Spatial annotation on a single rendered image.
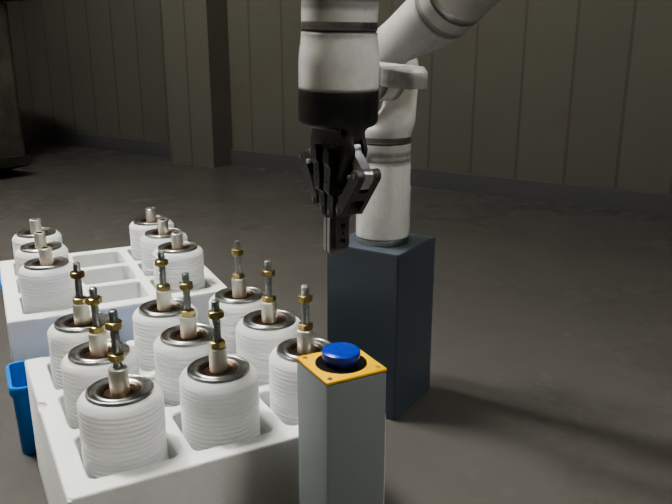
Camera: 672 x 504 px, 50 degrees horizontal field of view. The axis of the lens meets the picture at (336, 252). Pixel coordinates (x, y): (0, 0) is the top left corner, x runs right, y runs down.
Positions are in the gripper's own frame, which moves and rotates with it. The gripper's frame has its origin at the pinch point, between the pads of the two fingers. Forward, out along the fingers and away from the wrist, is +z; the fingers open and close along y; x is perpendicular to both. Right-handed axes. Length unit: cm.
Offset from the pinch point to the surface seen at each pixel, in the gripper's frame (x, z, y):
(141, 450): -18.3, 25.8, -10.9
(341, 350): 0.0, 12.1, 1.5
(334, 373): -1.6, 13.6, 3.1
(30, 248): -22, 22, -83
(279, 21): 114, -18, -274
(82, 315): -19.5, 19.7, -38.3
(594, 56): 186, -8, -144
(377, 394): 2.6, 16.2, 4.6
